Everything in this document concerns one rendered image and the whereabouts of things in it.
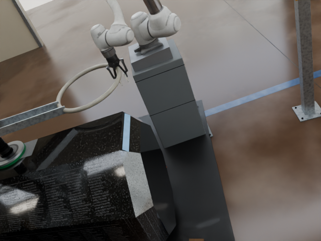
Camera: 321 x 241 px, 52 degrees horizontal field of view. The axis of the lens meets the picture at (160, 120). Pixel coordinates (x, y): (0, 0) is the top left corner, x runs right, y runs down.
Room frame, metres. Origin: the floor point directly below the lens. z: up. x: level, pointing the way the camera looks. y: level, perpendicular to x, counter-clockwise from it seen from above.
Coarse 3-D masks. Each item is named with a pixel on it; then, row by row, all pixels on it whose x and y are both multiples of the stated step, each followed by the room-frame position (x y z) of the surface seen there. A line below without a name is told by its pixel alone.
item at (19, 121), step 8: (48, 104) 1.93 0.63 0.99; (56, 104) 1.94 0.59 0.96; (24, 112) 1.86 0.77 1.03; (32, 112) 1.88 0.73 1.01; (40, 112) 1.90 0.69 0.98; (48, 112) 1.81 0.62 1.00; (56, 112) 1.83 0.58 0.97; (64, 112) 1.84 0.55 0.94; (0, 120) 1.80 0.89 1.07; (8, 120) 1.82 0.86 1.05; (16, 120) 1.83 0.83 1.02; (24, 120) 1.75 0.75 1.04; (32, 120) 1.77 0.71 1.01; (40, 120) 1.78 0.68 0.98; (0, 128) 1.70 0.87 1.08; (8, 128) 1.71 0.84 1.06; (16, 128) 1.72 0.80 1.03; (0, 136) 1.68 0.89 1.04
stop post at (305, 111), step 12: (300, 0) 1.94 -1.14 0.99; (300, 12) 1.94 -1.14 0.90; (300, 24) 1.94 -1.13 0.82; (300, 36) 1.95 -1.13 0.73; (300, 48) 1.95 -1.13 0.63; (300, 60) 1.97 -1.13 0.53; (312, 60) 1.93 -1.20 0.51; (300, 72) 1.98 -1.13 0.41; (312, 72) 1.93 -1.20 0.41; (300, 84) 2.00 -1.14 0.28; (312, 84) 1.93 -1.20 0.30; (312, 96) 1.93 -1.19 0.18; (300, 108) 2.04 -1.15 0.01; (312, 108) 1.93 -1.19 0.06; (300, 120) 1.90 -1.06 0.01
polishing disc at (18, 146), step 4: (8, 144) 1.81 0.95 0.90; (12, 144) 1.79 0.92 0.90; (16, 144) 1.77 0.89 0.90; (20, 144) 1.75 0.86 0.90; (16, 148) 1.73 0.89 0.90; (20, 148) 1.71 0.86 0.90; (12, 152) 1.70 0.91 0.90; (16, 152) 1.69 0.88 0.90; (20, 152) 1.67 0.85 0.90; (8, 156) 1.68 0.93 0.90; (12, 156) 1.66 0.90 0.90; (16, 156) 1.65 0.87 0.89; (0, 160) 1.67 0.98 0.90; (4, 160) 1.65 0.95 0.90; (8, 160) 1.64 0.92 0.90; (12, 160) 1.63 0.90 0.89; (0, 164) 1.63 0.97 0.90; (4, 164) 1.62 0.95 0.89
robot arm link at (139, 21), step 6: (138, 12) 2.43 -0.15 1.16; (144, 12) 2.39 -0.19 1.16; (132, 18) 2.38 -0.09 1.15; (138, 18) 2.35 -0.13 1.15; (144, 18) 2.34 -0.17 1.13; (132, 24) 2.37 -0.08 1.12; (138, 24) 2.33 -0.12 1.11; (144, 24) 2.31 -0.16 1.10; (132, 30) 2.38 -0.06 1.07; (138, 30) 2.34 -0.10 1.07; (144, 30) 2.30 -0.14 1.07; (138, 36) 2.35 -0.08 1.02; (144, 36) 2.32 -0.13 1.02; (150, 36) 2.29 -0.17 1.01; (138, 42) 2.38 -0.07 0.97; (144, 42) 2.34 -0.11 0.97; (150, 42) 2.34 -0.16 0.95
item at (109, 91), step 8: (104, 64) 2.17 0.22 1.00; (80, 72) 2.22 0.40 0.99; (88, 72) 2.22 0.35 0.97; (120, 72) 1.96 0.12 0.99; (72, 80) 2.18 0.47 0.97; (64, 88) 2.12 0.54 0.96; (112, 88) 1.81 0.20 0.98; (104, 96) 1.78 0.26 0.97; (88, 104) 1.76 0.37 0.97; (96, 104) 1.76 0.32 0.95; (72, 112) 1.79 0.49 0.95
